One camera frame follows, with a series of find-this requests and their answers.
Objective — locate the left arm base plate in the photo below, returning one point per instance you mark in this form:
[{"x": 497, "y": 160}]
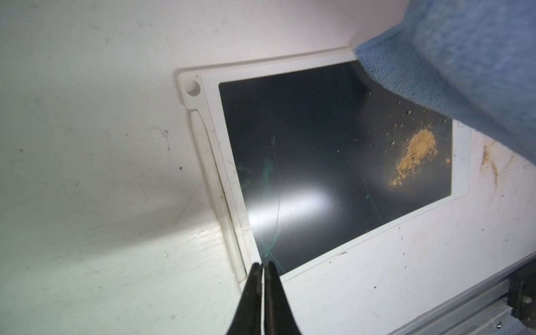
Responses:
[{"x": 521, "y": 295}]

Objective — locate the white stylus of left tablet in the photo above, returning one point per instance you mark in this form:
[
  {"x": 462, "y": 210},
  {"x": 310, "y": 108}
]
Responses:
[{"x": 216, "y": 194}]

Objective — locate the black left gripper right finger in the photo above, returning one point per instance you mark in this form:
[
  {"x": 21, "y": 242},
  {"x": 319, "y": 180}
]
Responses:
[{"x": 278, "y": 315}]

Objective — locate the light blue microfiber cloth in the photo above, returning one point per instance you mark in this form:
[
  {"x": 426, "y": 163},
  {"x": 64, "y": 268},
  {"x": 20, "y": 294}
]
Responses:
[{"x": 473, "y": 61}]

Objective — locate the white framed tablet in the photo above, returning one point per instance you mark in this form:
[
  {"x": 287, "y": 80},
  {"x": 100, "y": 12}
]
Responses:
[{"x": 315, "y": 157}]

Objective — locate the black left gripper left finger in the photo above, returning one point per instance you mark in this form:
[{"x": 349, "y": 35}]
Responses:
[{"x": 247, "y": 319}]

